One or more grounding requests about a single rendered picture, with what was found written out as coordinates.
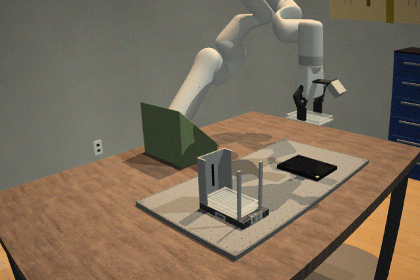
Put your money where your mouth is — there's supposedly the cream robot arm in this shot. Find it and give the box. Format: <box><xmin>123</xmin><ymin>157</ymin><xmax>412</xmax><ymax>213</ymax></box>
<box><xmin>169</xmin><ymin>0</ymin><xmax>346</xmax><ymax>121</ymax></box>

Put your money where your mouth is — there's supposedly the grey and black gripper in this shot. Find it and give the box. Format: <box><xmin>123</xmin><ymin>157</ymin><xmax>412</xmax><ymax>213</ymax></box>
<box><xmin>293</xmin><ymin>65</ymin><xmax>326</xmax><ymax>121</ymax></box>

